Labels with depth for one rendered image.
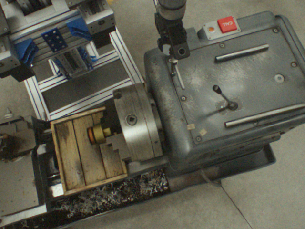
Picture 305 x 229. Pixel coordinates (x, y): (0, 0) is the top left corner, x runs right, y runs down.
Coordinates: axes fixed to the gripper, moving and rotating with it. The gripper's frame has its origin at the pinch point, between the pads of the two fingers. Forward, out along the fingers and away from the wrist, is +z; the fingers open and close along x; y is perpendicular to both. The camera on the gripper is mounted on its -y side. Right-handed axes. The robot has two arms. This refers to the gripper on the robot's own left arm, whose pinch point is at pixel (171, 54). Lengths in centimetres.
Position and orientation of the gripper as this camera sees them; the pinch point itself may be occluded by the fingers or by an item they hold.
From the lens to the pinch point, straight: 95.4
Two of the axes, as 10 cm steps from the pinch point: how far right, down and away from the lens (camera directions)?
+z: 0.3, 3.1, 9.5
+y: -2.8, -9.1, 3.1
